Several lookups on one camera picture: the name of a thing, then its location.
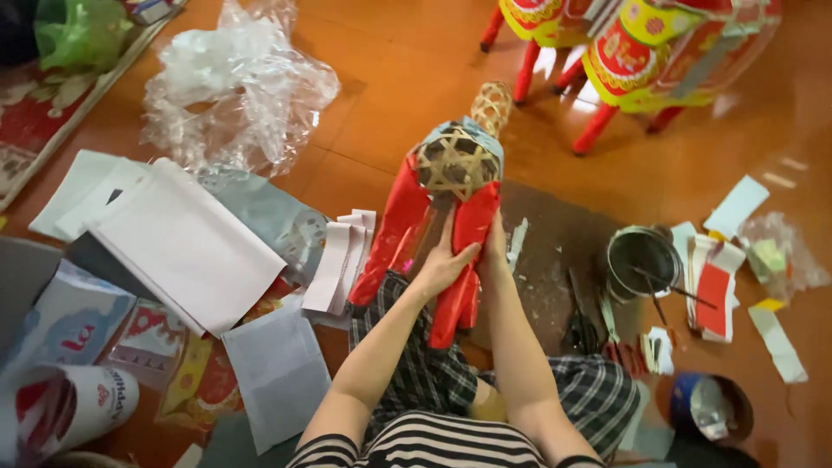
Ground person's left hand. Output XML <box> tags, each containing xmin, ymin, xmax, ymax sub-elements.
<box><xmin>415</xmin><ymin>207</ymin><xmax>484</xmax><ymax>301</ymax></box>

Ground person's right hand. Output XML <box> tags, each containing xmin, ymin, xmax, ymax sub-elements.
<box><xmin>478</xmin><ymin>208</ymin><xmax>514</xmax><ymax>288</ymax></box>

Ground bamboo frame with red paper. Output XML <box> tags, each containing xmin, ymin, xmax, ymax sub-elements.
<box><xmin>348</xmin><ymin>81</ymin><xmax>515</xmax><ymax>350</ymax></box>

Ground dark stained work board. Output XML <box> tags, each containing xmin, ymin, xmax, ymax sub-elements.
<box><xmin>468</xmin><ymin>180</ymin><xmax>646</xmax><ymax>360</ymax></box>

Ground black scissors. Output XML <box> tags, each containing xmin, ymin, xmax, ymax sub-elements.
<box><xmin>562</xmin><ymin>266</ymin><xmax>603</xmax><ymax>356</ymax></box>

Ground metal glue pot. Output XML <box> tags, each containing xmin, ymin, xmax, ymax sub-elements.
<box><xmin>605</xmin><ymin>225</ymin><xmax>685</xmax><ymax>304</ymax></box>

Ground stack of white paper strips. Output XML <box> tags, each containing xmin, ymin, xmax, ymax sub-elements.
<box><xmin>302</xmin><ymin>208</ymin><xmax>378</xmax><ymax>317</ymax></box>

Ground checked trousers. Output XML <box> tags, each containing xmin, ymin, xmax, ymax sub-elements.
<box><xmin>348</xmin><ymin>271</ymin><xmax>642</xmax><ymax>459</ymax></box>

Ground thin glue stick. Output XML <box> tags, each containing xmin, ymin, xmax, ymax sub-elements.
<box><xmin>643</xmin><ymin>273</ymin><xmax>669</xmax><ymax>327</ymax></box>
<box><xmin>629</xmin><ymin>265</ymin><xmax>720</xmax><ymax>311</ymax></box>

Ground small paper scrap pile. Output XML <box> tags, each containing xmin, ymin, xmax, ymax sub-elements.
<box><xmin>640</xmin><ymin>326</ymin><xmax>677</xmax><ymax>377</ymax></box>

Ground small red paper horse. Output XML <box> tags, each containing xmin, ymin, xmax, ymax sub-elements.
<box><xmin>479</xmin><ymin>0</ymin><xmax>608</xmax><ymax>107</ymax></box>

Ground silver patterned plastic sheet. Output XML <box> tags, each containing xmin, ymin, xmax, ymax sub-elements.
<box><xmin>197</xmin><ymin>165</ymin><xmax>330</xmax><ymax>288</ymax></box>

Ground red and white paper stack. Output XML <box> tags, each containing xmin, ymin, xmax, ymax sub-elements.
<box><xmin>685</xmin><ymin>233</ymin><xmax>748</xmax><ymax>345</ymax></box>

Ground striped shirt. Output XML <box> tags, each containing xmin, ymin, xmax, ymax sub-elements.
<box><xmin>286</xmin><ymin>410</ymin><xmax>607</xmax><ymax>468</ymax></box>

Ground large red paper horse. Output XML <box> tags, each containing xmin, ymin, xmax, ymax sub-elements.
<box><xmin>571</xmin><ymin>0</ymin><xmax>783</xmax><ymax>157</ymax></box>

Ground white paper piece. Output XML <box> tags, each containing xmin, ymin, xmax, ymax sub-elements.
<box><xmin>702</xmin><ymin>174</ymin><xmax>771</xmax><ymax>241</ymax></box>

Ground grey-white paper sheet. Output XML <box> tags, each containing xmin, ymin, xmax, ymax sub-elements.
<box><xmin>221</xmin><ymin>304</ymin><xmax>334</xmax><ymax>456</ymax></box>

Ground blue tape roll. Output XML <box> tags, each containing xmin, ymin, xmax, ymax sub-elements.
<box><xmin>669</xmin><ymin>371</ymin><xmax>755</xmax><ymax>444</ymax></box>

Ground clear bag of paper scraps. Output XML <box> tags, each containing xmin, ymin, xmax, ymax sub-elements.
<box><xmin>737</xmin><ymin>211</ymin><xmax>832</xmax><ymax>304</ymax></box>

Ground crumpled clear plastic wrap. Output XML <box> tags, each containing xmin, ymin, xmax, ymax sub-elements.
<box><xmin>141</xmin><ymin>0</ymin><xmax>341</xmax><ymax>179</ymax></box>

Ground white strip with yellow end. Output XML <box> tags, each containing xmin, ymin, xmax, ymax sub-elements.
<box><xmin>747</xmin><ymin>298</ymin><xmax>809</xmax><ymax>385</ymax></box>

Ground stack of white paper sheets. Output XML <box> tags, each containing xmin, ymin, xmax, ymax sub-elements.
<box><xmin>29</xmin><ymin>149</ymin><xmax>288</xmax><ymax>339</ymax></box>

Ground colourful printed paper sheets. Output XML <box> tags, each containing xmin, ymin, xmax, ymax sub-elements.
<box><xmin>97</xmin><ymin>278</ymin><xmax>301</xmax><ymax>433</ymax></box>

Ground small printed box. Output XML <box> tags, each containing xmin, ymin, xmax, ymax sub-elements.
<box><xmin>122</xmin><ymin>0</ymin><xmax>178</xmax><ymax>27</ymax></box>

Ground blue and white printed paper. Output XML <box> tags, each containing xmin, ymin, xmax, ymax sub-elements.
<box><xmin>0</xmin><ymin>259</ymin><xmax>138</xmax><ymax>386</ymax></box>

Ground roll of printed white paper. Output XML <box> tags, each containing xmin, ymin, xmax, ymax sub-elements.
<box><xmin>0</xmin><ymin>363</ymin><xmax>141</xmax><ymax>468</ymax></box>

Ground green plastic bag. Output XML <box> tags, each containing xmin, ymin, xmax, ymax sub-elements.
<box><xmin>33</xmin><ymin>0</ymin><xmax>135</xmax><ymax>74</ymax></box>

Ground floral patterned mat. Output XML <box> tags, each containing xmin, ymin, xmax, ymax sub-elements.
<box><xmin>0</xmin><ymin>0</ymin><xmax>191</xmax><ymax>213</ymax></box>

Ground grey flat board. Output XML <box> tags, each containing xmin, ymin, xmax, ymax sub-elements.
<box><xmin>0</xmin><ymin>234</ymin><xmax>64</xmax><ymax>348</ymax></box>

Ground dark bag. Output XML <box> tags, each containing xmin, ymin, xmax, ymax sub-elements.
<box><xmin>0</xmin><ymin>0</ymin><xmax>41</xmax><ymax>68</ymax></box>

